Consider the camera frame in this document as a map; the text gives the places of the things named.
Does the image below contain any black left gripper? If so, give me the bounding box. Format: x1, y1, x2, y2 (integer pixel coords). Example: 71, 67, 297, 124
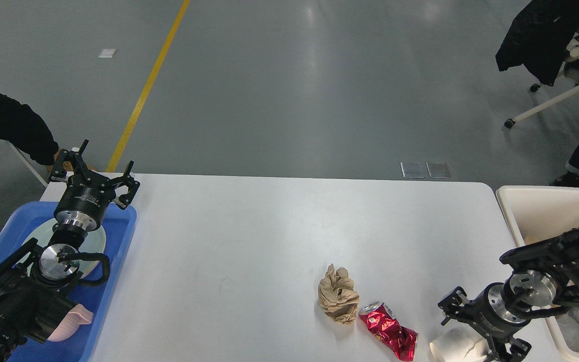
48, 139, 140, 232

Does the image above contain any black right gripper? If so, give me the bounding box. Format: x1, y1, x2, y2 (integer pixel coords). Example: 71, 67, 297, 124
437, 283, 532, 361

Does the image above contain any white paper cup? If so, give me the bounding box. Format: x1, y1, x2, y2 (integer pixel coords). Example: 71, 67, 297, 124
429, 327, 490, 361

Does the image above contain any large brown paper bag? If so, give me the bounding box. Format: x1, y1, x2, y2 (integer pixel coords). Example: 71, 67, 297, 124
522, 235, 540, 245

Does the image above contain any crushed red can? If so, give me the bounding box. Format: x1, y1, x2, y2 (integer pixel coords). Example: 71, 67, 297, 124
358, 302, 418, 361

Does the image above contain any pink mug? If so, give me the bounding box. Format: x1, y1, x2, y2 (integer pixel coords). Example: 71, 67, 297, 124
47, 303, 94, 342

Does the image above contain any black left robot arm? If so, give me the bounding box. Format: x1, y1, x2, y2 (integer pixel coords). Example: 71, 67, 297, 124
0, 140, 140, 361

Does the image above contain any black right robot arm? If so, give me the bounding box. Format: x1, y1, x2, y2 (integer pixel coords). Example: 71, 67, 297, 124
438, 227, 579, 361

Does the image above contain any tan boot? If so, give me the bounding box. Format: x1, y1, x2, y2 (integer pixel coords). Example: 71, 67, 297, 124
47, 149, 98, 175

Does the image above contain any blue plastic tray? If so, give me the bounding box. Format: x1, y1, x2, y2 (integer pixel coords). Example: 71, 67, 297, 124
0, 202, 137, 361

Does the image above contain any beige plastic bin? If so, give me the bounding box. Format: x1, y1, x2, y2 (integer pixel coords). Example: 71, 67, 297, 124
496, 186, 579, 361

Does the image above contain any person in black left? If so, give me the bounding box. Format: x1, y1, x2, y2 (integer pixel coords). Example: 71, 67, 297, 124
0, 94, 59, 167

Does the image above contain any white floor tag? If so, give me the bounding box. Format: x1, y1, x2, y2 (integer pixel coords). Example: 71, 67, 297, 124
98, 48, 118, 59

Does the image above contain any crumpled brown paper ball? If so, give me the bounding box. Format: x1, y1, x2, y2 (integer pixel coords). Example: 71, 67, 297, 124
317, 264, 360, 325

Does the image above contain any right clear floor plate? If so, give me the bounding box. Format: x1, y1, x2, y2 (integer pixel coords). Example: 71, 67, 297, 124
426, 162, 452, 179

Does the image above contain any clear floor plate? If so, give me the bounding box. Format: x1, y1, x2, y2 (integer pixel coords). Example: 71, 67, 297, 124
400, 162, 426, 179
426, 162, 452, 179

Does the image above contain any left clear floor plate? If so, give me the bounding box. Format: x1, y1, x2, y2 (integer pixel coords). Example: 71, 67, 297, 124
400, 162, 426, 179

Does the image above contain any black jacket on chair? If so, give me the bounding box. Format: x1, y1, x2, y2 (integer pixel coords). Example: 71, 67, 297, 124
496, 1, 579, 85

